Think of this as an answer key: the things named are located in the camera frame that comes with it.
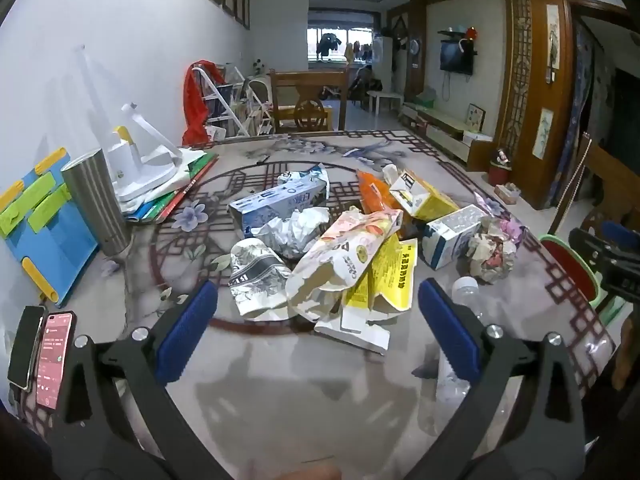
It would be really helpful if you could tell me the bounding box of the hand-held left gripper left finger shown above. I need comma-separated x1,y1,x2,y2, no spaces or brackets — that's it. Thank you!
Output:
50,279,236,480

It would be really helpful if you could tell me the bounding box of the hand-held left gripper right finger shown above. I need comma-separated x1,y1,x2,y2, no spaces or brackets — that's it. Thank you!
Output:
405,278,586,480

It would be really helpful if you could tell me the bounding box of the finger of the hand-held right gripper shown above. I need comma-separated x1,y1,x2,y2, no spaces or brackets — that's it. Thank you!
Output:
600,220,640,248
569,227,621,266

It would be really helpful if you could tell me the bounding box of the red basin with green rim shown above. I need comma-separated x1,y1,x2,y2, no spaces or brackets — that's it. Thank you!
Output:
539,234,623,326

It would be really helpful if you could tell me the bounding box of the blue white snack bag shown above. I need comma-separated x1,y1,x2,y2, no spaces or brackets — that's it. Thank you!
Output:
276,163,332,197

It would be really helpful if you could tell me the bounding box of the person's right hand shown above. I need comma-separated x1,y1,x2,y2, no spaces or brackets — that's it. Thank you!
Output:
612,306,640,392

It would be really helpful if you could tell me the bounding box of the clear plastic bottle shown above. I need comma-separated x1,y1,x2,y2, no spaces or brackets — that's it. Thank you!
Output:
435,275,506,411

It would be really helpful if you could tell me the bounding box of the carved wooden chair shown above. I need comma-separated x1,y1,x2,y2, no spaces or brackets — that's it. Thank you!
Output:
547,131,640,261

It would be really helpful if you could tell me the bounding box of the beaded rod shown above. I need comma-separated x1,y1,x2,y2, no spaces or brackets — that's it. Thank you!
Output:
547,131,592,238

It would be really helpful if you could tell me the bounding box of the yellow flattened carton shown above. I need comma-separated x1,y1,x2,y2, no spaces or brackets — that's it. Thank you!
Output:
314,234,420,357

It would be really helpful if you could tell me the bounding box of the crumpled colourful paper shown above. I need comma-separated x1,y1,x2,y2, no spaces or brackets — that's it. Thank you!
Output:
466,214,527,287

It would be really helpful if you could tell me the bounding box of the crumpled grey white wrapper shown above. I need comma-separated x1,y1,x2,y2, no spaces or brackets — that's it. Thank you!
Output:
228,238,294,319

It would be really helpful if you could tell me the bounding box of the white blue milk carton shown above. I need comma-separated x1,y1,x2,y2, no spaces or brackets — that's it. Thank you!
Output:
418,204,490,272

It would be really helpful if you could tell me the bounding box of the blue patterned door curtain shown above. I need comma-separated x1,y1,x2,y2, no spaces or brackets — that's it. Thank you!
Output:
550,20,617,207

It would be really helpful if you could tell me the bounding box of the peach printed snack bag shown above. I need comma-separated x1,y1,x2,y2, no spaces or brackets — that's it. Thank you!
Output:
285,207,405,323

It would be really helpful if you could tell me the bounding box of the yellow carton box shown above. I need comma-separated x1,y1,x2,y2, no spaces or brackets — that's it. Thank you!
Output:
387,168,461,222

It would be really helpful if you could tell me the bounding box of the phone with pink screen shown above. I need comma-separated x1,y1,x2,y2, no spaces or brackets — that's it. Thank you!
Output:
34,311,77,409

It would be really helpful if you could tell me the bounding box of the stack of thin books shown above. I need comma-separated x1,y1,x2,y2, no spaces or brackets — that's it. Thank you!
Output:
122,149,221,224

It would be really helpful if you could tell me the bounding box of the crumpled white paper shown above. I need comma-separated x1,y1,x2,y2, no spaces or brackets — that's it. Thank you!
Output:
254,206,332,261

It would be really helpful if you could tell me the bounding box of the blue white toothpaste box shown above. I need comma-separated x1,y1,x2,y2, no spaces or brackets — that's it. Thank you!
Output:
227,180,327,239

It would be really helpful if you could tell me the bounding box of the orange snack bag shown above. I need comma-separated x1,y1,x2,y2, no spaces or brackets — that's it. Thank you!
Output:
355,170,403,217

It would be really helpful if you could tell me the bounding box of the steel tumbler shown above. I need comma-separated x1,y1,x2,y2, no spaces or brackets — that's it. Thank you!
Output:
60,148,132,257

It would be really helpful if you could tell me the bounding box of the black phone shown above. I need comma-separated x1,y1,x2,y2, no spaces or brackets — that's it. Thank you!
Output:
7,305,47,392

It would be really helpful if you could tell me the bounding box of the blue book stand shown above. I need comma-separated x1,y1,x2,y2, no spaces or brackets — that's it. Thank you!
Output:
0,147,101,309

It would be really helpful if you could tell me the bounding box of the white desk lamp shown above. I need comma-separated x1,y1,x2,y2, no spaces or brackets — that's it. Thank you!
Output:
75,44,182,207

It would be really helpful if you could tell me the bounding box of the low television cabinet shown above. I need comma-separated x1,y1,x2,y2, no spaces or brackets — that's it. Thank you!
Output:
399,100,496,171

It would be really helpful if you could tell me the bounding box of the red cloth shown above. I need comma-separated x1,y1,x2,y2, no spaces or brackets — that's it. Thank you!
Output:
181,61,222,147

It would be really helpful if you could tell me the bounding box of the white step ladder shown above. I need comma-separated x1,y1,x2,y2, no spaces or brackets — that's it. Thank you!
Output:
192,60,251,138

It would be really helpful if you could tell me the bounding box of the white low table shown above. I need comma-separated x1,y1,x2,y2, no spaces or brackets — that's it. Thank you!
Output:
367,91,405,115

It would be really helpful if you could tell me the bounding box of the wooden dining chair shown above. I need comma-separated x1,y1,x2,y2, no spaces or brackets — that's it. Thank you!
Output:
268,68,349,134

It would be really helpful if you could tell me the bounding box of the dark hanging garment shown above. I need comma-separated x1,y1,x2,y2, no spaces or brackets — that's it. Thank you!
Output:
316,33,343,58

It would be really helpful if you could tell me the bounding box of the short wall scroll picture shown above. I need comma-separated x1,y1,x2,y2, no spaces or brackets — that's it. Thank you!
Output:
532,107,555,158

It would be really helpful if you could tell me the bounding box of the long wall scroll picture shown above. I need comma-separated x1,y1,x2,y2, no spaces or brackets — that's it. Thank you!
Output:
545,4,561,85

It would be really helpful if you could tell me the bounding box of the wall television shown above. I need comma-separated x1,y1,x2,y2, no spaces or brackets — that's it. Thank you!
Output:
440,40,475,77

